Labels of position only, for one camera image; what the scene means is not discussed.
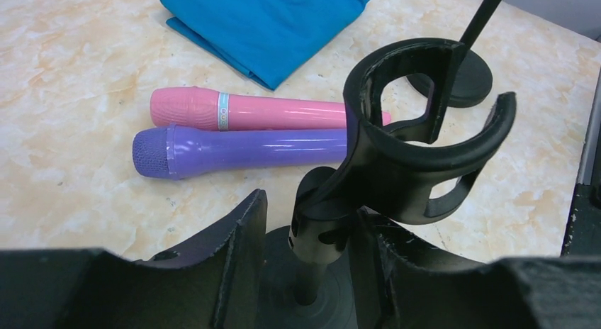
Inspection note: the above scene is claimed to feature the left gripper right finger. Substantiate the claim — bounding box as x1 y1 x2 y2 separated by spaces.
349 211 600 328

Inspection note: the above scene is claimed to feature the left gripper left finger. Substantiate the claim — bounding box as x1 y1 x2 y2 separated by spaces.
1 189 268 328

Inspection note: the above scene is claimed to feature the black mic stand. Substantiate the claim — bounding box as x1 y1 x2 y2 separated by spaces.
405 0 510 108
257 38 517 328

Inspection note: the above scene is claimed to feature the purple microphone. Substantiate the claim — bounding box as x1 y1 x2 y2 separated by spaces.
132 124 347 180

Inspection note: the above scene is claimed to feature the pink microphone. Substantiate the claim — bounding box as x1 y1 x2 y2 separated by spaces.
150 86 393 133

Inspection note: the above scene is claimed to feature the blue folded cloth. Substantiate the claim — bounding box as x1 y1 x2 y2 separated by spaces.
159 0 370 90

